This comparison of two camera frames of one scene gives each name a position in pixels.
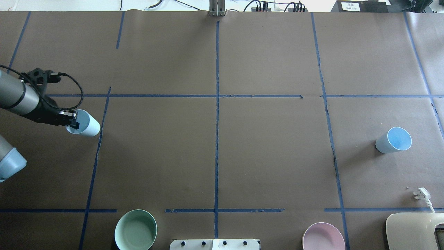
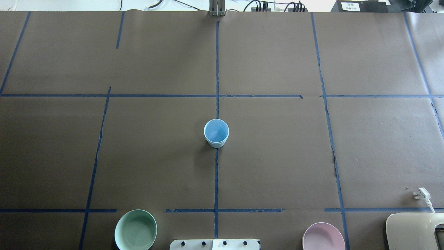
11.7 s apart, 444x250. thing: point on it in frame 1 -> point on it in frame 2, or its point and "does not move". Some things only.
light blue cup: x=88 y=126 -> x=216 y=145
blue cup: x=396 y=139 -> x=216 y=130
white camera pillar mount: x=215 y=244 does not move
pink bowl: x=323 y=235 does not move
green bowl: x=136 y=229 does not move
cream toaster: x=412 y=231 does not move
